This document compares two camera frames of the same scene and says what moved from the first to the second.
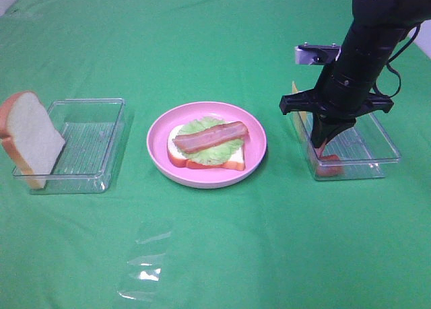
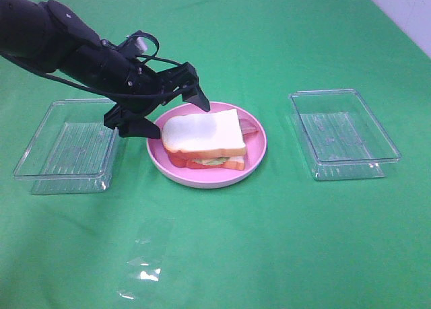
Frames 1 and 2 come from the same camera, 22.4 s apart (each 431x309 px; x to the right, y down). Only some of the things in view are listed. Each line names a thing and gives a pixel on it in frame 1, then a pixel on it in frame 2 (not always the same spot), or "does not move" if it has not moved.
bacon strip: (328, 165) -> (248, 126)
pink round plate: (201, 176) does not move
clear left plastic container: (91, 128) does not move
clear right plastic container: (361, 151) does not move
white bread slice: (31, 136) -> (213, 132)
